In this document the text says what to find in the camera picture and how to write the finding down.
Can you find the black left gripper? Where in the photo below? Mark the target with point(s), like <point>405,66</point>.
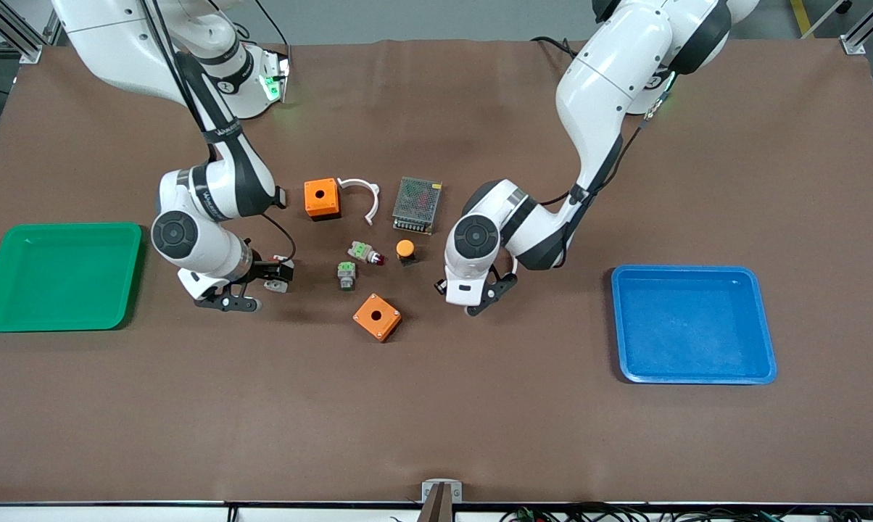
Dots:
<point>439,286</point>

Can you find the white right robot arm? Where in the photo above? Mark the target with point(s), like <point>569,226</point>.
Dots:
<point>212,188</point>

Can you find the metal mesh power supply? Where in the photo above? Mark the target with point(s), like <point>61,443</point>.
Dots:
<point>417,205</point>

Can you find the grey metal table bracket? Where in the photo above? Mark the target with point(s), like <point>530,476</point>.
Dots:
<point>441,493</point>

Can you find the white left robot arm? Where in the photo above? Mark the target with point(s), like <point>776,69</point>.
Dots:
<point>610,72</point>

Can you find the orange button box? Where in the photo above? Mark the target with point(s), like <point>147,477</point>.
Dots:
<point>377,317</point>
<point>322,199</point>

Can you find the orange cap push button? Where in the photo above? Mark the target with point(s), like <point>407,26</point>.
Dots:
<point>405,250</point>

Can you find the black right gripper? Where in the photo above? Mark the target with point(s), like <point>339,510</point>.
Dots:
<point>267,272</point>

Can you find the grey red circuit breaker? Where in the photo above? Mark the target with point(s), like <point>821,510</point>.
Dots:
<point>277,286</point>

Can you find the blue plastic tray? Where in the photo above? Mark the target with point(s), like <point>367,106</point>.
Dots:
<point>694,326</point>

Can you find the aluminium frame post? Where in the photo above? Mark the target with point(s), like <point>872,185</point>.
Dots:
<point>868,29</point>
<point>16,32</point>

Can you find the brown table mat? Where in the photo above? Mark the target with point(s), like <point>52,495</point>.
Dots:
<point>436,413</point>

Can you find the red indicator lamp green body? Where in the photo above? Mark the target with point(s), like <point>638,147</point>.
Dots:
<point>364,252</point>

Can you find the small white curved clip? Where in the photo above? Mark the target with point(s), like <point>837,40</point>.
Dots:
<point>371,192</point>

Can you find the green plastic tray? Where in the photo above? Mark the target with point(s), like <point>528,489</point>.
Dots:
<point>59,275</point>

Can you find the green grey push button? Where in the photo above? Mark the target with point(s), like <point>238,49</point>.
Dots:
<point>346,275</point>

